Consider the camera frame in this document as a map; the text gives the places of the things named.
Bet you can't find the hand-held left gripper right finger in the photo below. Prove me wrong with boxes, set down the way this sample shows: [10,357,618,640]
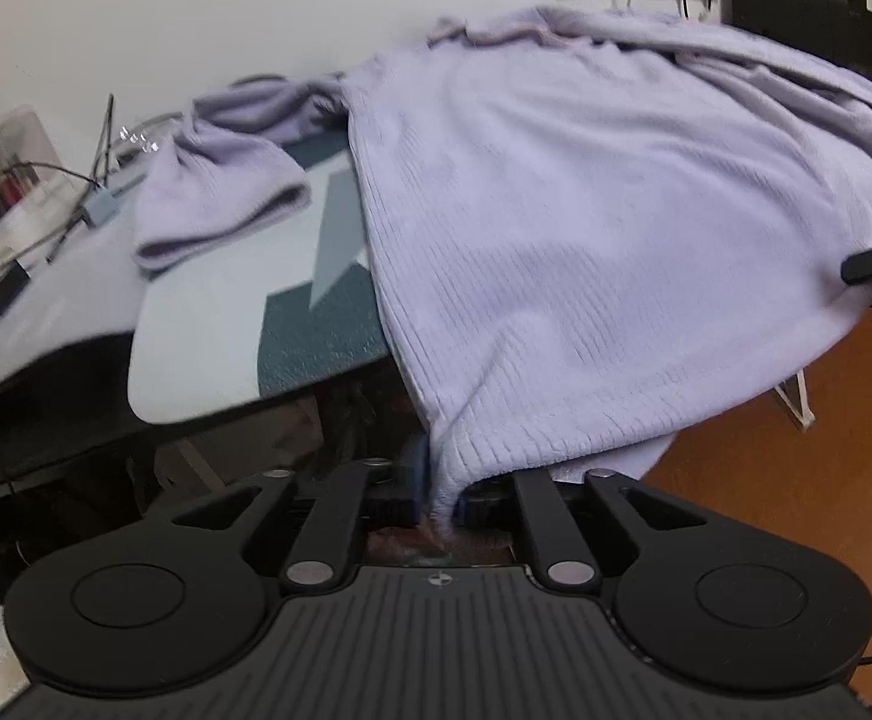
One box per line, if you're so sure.
[457,469,711,593]

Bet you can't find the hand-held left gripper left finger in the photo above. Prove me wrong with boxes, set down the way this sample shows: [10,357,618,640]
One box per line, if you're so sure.
[170,442,433,593]

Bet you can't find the lavender fleece pajama top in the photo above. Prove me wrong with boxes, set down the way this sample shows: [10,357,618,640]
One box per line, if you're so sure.
[132,6,872,541]

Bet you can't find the black storage box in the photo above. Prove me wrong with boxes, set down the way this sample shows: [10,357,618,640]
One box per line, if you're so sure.
[730,0,872,87]

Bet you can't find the black desk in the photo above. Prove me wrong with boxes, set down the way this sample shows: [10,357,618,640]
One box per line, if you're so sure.
[0,225,324,518]

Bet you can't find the small black device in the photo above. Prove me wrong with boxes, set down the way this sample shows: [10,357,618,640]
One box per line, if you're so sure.
[0,266,32,320]

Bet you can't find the clear acrylic organizer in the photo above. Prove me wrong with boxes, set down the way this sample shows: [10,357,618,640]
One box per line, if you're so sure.
[0,90,58,263]

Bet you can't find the grey cable adapter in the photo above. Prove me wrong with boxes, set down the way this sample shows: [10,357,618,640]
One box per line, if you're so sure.
[80,191,122,227]

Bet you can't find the thin black cable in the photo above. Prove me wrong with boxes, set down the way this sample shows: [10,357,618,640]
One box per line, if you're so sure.
[0,159,107,278]

